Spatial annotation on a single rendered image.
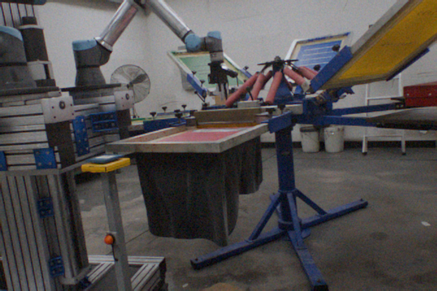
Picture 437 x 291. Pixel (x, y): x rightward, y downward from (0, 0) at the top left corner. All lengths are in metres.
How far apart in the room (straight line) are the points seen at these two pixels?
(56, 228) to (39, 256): 0.14
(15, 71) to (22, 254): 0.89
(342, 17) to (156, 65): 3.53
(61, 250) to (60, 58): 4.45
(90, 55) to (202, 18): 5.08
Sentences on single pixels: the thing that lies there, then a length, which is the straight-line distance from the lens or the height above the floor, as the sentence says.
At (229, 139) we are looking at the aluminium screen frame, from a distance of 1.45.
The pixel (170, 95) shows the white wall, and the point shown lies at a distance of 7.40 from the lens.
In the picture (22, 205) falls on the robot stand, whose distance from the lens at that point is 1.95.
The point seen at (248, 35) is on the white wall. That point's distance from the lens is 6.52.
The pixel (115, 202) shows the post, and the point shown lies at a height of 0.79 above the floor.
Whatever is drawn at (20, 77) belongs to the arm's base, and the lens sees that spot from 1.61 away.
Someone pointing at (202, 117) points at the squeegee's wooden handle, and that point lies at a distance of 2.10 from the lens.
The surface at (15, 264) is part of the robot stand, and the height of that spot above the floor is 0.46.
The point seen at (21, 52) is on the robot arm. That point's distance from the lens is 1.65.
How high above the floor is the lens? 1.21
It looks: 10 degrees down
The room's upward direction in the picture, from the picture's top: 6 degrees counter-clockwise
